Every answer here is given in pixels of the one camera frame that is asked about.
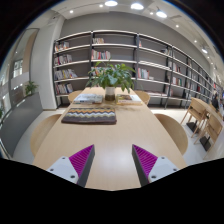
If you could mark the zigzag patterned folded towel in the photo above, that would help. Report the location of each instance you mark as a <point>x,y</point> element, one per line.
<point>100,115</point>

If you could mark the green potted plant on table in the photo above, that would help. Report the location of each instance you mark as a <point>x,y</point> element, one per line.
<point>109,77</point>

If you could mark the open book left of plant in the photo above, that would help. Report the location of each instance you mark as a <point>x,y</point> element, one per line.
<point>88,98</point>

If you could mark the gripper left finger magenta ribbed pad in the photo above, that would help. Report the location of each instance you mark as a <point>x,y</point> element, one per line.
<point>75,168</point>

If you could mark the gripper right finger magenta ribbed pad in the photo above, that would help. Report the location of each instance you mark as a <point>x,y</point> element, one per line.
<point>151,168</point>

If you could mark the large grey bookshelf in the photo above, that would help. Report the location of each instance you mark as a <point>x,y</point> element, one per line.
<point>170,76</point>

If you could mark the wooden chair near right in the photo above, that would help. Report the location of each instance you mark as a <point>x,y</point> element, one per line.
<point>174,130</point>

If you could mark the wooden chair near left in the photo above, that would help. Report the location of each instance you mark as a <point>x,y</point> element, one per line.
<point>41,131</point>

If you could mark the small plant on left ledge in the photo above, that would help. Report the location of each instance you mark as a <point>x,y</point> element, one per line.
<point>30,88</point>

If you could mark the wooden chair at side table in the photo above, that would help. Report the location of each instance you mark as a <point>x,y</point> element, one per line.
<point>211,132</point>

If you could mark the wooden chair far right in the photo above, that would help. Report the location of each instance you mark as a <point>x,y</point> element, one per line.
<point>144,96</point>

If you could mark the wooden chair far left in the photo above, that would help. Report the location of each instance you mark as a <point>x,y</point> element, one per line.
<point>73,95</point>

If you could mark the book right of plant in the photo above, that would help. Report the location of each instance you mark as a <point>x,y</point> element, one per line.
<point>125,99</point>

